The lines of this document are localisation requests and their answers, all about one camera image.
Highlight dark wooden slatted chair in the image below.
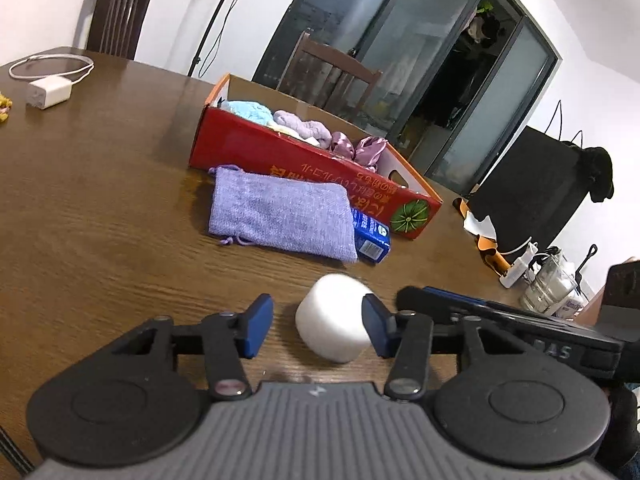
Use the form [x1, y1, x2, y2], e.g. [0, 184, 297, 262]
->
[277, 31, 383, 116]
[87, 0, 157, 60]

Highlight black bag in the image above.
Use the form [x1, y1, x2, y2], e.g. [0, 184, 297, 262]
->
[470, 100, 601, 257]

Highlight lavender drawstring pouch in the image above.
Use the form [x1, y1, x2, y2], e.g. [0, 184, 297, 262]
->
[207, 164, 360, 263]

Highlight white charger cable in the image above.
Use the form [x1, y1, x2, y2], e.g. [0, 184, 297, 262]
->
[9, 54, 95, 83]

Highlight white power strip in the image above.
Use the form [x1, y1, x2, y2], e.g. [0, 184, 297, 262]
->
[500, 241, 539, 289]

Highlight orange white cloth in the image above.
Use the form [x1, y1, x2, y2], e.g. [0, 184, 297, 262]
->
[452, 197, 512, 276]

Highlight red cardboard box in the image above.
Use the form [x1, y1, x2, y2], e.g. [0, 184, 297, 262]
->
[188, 73, 444, 241]

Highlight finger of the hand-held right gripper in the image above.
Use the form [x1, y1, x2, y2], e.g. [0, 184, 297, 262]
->
[396, 285, 507, 317]

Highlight lavender knitted cloth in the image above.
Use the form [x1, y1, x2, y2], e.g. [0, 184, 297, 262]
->
[272, 110, 332, 148]

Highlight blue and white packet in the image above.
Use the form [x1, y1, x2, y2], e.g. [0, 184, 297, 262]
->
[350, 205, 393, 264]

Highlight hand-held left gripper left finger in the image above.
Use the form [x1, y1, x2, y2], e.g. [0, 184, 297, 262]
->
[107, 293, 275, 400]

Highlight clear glass jar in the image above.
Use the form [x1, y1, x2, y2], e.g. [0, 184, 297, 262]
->
[520, 249, 581, 317]

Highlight white foam cylinder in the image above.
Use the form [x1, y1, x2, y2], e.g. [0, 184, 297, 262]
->
[295, 273, 373, 363]

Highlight black cloth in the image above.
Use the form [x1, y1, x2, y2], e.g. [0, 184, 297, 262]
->
[579, 146, 615, 204]

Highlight person's dark clothing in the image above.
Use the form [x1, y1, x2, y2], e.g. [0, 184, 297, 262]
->
[597, 384, 640, 480]

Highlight hanging clothes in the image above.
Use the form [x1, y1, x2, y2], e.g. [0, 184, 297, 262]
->
[462, 0, 506, 46]

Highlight black framed glass door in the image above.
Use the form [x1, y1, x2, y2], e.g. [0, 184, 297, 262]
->
[252, 0, 558, 196]

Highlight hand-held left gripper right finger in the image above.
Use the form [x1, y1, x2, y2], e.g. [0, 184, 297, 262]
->
[361, 293, 516, 402]

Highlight white charger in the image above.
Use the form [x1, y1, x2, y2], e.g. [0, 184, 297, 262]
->
[27, 77, 71, 109]

